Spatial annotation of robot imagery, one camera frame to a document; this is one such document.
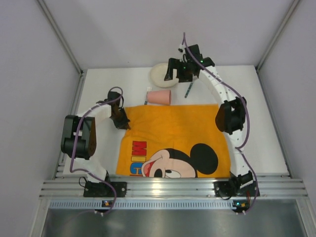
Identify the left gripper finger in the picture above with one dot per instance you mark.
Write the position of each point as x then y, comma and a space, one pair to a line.
124, 123
118, 123

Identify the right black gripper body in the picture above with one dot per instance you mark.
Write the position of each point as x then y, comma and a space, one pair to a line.
176, 65

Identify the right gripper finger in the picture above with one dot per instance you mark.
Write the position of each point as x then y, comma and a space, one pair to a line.
172, 69
184, 77

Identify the pink plastic cup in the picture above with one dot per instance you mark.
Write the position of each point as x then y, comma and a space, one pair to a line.
161, 97

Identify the orange Mickey Mouse placemat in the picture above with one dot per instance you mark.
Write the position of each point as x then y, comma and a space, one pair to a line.
173, 142

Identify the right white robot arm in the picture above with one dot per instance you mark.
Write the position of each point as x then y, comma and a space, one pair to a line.
232, 117

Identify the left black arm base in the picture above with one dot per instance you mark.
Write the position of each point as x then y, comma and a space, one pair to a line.
101, 190

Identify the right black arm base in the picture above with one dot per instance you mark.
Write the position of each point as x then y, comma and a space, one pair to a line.
224, 190

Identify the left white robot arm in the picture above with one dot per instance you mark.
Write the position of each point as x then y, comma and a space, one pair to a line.
79, 139

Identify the cream round plate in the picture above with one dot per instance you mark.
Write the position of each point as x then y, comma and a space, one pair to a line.
157, 75

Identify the spoon with teal handle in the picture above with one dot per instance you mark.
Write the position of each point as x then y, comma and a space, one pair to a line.
189, 89

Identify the fork with teal handle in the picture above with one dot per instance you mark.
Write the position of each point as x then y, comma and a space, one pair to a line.
149, 89

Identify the aluminium mounting rail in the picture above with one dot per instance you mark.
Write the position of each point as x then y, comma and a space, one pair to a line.
270, 187

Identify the perforated grey cable duct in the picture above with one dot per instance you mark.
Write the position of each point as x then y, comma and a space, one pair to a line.
146, 204

